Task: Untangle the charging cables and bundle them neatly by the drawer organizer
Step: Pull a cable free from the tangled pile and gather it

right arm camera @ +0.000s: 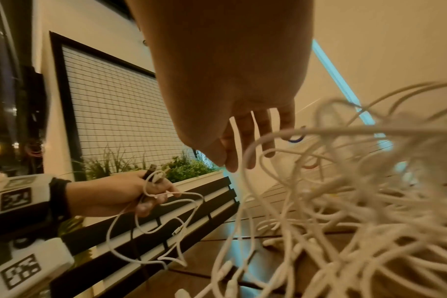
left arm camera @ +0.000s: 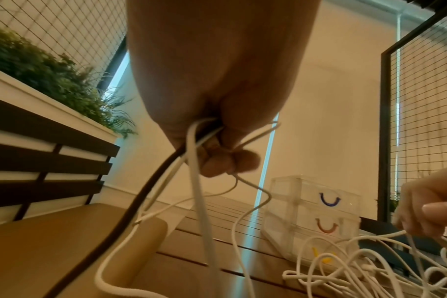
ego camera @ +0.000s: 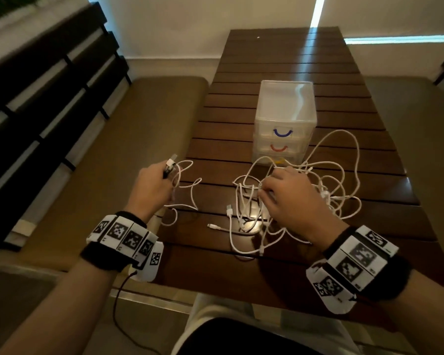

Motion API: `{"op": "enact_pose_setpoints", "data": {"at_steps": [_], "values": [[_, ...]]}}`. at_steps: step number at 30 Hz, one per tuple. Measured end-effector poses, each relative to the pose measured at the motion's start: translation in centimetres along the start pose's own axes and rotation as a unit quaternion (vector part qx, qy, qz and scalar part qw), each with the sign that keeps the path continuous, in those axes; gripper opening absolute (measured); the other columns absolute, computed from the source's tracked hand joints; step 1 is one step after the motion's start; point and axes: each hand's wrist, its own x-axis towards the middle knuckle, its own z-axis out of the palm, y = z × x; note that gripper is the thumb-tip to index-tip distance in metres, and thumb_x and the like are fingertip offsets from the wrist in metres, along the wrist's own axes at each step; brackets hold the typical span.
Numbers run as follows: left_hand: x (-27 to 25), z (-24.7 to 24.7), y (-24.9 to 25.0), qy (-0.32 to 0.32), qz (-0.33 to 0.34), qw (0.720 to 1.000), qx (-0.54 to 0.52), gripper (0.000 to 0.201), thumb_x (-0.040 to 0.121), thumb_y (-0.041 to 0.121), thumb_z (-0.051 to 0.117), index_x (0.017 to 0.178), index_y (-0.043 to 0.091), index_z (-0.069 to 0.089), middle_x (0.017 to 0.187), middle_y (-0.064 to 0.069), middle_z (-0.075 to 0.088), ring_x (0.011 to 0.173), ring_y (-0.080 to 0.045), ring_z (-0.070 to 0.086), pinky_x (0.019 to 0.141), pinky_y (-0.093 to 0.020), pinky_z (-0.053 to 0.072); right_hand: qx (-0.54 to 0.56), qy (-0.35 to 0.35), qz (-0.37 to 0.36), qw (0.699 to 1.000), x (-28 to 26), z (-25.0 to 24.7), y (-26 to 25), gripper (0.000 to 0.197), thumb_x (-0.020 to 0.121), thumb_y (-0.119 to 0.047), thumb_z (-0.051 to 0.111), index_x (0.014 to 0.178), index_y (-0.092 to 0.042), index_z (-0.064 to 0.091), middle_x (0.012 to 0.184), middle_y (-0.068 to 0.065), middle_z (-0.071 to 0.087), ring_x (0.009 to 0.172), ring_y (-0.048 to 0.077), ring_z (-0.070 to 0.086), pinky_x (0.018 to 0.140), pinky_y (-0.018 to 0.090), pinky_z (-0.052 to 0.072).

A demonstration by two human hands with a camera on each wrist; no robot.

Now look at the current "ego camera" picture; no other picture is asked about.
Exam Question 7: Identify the green plants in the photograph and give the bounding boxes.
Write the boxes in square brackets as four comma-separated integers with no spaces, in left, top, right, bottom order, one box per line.
[0,0,45,19]

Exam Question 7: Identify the clear drawer blue handle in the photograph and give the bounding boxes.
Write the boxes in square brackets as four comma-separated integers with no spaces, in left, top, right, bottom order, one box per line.
[254,118,317,142]

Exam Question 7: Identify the person's black garment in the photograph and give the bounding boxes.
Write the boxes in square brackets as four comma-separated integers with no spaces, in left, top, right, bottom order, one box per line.
[177,318,319,355]

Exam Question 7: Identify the black marker wristband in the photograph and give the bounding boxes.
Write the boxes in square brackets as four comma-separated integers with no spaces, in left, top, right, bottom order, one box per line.
[80,211,159,272]
[306,225,411,302]

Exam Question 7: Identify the thin black camera cable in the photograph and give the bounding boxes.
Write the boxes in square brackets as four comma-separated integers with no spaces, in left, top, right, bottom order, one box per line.
[112,269,163,355]

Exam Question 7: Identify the person's left hand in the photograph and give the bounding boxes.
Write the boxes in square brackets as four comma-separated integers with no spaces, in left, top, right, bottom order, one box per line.
[124,160,178,223]

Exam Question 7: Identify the clear drawer yellow handle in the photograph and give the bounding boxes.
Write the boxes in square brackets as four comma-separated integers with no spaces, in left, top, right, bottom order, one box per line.
[252,151,304,167]

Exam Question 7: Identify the black and white slatted planter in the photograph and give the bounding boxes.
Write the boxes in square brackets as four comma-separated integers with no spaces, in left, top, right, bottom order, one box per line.
[0,0,91,67]

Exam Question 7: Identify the clear drawer red handle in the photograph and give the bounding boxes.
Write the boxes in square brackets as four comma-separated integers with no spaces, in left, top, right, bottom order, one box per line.
[253,136,311,157]

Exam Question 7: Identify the tangle of white cables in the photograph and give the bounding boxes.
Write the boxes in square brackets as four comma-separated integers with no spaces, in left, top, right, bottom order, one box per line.
[207,129,363,255]

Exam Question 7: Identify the person's left forearm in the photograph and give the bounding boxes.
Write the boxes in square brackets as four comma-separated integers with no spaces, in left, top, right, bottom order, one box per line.
[0,258,115,355]

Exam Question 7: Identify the brown slatted wooden table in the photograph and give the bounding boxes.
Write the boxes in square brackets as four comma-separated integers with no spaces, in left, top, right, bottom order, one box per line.
[153,27,444,322]

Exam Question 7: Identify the brown bench cushion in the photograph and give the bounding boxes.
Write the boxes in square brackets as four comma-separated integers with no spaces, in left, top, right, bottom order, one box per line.
[18,76,210,272]
[364,76,444,278]

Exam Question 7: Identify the clear plastic three-drawer organiser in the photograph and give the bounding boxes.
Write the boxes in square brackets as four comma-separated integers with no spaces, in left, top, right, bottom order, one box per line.
[251,80,318,167]

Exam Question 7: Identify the person's right hand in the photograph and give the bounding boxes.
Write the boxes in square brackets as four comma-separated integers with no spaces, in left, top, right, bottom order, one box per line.
[258,167,350,252]

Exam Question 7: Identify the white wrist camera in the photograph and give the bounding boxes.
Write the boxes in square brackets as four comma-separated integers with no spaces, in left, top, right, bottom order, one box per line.
[129,241,165,283]
[306,268,358,315]

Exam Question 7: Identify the wall light strip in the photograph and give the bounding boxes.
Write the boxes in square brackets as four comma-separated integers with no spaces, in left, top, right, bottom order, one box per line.
[310,0,326,28]
[344,35,444,45]

